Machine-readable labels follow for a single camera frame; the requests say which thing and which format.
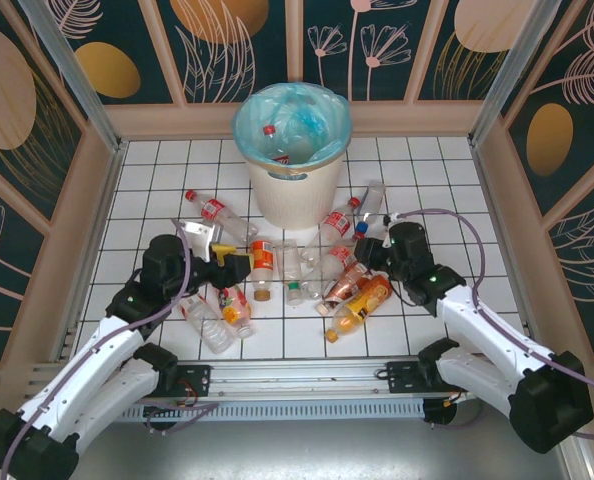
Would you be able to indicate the clear bottle pink label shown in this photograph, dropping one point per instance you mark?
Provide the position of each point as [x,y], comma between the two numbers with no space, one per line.
[209,325]

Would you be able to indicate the cream plastic waste bin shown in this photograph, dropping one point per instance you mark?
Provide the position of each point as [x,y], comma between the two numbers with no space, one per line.
[292,200]

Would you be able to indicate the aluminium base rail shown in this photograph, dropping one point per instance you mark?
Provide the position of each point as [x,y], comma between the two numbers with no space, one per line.
[297,377]

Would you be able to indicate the orange juice bottle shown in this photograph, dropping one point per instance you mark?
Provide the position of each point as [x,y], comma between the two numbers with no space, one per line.
[362,302]

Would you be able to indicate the aluminium corner post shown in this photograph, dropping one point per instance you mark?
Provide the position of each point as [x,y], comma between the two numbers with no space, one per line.
[512,70]
[72,75]

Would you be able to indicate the blue plastic bin liner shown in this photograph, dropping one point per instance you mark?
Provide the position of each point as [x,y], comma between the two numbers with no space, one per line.
[327,107]

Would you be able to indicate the aluminium side rail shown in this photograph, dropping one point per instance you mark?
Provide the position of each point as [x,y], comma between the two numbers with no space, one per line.
[484,175]

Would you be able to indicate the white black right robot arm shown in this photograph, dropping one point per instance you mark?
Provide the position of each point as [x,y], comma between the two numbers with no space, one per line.
[477,325]

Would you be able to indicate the clear bottle red label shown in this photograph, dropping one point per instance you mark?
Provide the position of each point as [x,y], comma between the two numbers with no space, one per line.
[337,222]
[269,130]
[212,209]
[339,257]

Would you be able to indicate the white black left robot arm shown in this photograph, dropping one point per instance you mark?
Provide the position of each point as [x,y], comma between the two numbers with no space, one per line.
[92,360]

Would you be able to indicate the copper brown drink bottle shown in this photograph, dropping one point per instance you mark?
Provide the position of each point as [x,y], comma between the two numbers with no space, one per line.
[344,285]

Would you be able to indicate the orange label bottle brown cap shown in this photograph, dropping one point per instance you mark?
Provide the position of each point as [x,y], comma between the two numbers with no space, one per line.
[262,257]

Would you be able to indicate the clear bottle blue cap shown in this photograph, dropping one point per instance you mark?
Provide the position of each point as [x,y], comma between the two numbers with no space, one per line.
[372,200]

